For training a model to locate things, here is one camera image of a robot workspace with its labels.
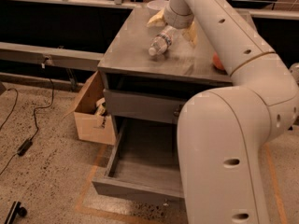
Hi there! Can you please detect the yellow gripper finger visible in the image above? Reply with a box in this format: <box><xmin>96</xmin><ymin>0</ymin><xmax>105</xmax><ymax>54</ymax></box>
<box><xmin>147</xmin><ymin>9</ymin><xmax>166</xmax><ymax>27</ymax></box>
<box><xmin>181</xmin><ymin>21</ymin><xmax>197</xmax><ymax>47</ymax></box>

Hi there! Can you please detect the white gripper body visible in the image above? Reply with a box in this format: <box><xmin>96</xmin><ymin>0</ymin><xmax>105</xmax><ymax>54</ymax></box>
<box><xmin>164</xmin><ymin>5</ymin><xmax>194</xmax><ymax>29</ymax></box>

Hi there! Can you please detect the clear plastic water bottle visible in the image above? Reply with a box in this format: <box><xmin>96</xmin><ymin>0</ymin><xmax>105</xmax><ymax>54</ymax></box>
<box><xmin>149</xmin><ymin>25</ymin><xmax>178</xmax><ymax>56</ymax></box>

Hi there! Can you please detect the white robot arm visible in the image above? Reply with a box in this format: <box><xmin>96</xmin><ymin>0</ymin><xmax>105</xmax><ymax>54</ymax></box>
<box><xmin>164</xmin><ymin>0</ymin><xmax>298</xmax><ymax>224</ymax></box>

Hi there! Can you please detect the grey wooden drawer cabinet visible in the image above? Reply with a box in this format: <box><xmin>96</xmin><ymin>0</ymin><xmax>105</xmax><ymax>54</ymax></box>
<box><xmin>98</xmin><ymin>7</ymin><xmax>232</xmax><ymax>152</ymax></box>

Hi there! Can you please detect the closed grey top drawer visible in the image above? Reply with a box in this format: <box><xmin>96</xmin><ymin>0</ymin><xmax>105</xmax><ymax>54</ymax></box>
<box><xmin>104</xmin><ymin>89</ymin><xmax>186</xmax><ymax>123</ymax></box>

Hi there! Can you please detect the open grey middle drawer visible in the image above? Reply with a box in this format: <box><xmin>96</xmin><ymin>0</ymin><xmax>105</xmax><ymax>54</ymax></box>
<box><xmin>93</xmin><ymin>119</ymin><xmax>185</xmax><ymax>209</ymax></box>

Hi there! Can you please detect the white ceramic bowl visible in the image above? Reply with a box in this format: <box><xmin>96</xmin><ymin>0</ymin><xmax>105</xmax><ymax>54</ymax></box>
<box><xmin>147</xmin><ymin>0</ymin><xmax>168</xmax><ymax>16</ymax></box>

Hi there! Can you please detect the red apple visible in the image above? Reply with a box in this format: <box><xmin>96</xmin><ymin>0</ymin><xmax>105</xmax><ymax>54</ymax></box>
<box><xmin>212</xmin><ymin>53</ymin><xmax>224</xmax><ymax>70</ymax></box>

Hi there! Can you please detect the open cardboard box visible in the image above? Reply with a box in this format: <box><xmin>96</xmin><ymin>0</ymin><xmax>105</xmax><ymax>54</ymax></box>
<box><xmin>64</xmin><ymin>72</ymin><xmax>116</xmax><ymax>145</ymax></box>

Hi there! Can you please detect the grey metal railing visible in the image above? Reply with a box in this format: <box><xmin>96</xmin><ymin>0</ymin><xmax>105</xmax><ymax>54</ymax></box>
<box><xmin>1</xmin><ymin>0</ymin><xmax>298</xmax><ymax>76</ymax></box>

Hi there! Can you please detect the black caster wheel base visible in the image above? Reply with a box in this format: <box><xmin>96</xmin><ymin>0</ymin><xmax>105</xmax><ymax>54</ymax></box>
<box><xmin>4</xmin><ymin>202</ymin><xmax>27</xmax><ymax>224</ymax></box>

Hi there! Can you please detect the black power adapter cable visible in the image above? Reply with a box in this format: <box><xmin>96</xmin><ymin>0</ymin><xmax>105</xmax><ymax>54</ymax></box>
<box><xmin>0</xmin><ymin>77</ymin><xmax>56</xmax><ymax>176</ymax></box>

